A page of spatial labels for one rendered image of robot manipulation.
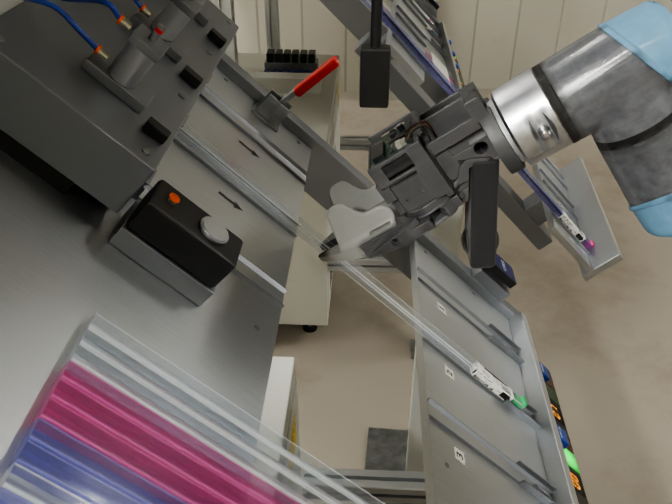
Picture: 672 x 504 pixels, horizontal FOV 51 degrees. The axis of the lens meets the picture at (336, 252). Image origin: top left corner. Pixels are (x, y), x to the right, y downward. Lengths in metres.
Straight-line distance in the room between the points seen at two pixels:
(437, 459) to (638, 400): 1.42
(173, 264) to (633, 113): 0.38
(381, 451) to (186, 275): 1.29
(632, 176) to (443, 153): 0.16
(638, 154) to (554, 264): 1.85
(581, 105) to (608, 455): 1.35
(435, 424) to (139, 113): 0.38
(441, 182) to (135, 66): 0.27
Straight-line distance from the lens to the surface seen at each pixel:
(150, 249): 0.50
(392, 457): 1.74
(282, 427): 0.97
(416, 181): 0.62
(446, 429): 0.68
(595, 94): 0.61
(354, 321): 2.12
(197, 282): 0.51
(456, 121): 0.63
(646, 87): 0.62
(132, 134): 0.50
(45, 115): 0.49
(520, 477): 0.76
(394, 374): 1.95
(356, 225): 0.65
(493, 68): 3.90
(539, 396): 0.89
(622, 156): 0.64
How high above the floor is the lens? 1.34
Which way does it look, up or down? 33 degrees down
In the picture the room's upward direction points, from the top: straight up
